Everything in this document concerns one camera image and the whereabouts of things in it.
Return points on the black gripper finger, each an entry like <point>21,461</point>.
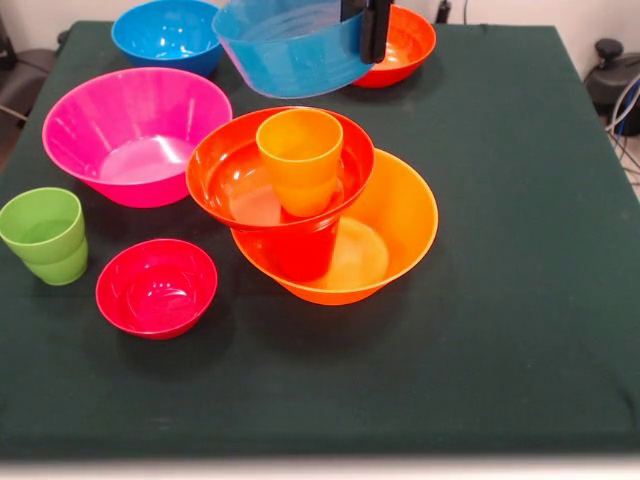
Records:
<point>375,35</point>
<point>352,9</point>

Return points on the small translucent blue bowl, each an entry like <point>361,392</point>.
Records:
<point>290,65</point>

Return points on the orange plastic cup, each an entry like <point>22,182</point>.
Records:
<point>300,165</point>

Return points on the red-orange plastic bowl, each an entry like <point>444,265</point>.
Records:
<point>230,180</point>
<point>405,45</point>

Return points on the red-orange plastic cup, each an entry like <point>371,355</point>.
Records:
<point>305,255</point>

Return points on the green plastic cup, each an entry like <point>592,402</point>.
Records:
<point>50,250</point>

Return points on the small black device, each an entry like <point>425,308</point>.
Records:
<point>443,11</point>

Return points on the large orange bowl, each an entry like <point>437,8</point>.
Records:
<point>400,220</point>

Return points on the large blue bowl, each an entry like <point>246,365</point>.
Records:
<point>150,55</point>

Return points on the large pink bowl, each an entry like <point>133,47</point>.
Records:
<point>125,150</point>

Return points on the dark green tablecloth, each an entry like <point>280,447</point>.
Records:
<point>500,300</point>

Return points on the small crimson bowl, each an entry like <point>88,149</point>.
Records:
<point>155,295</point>

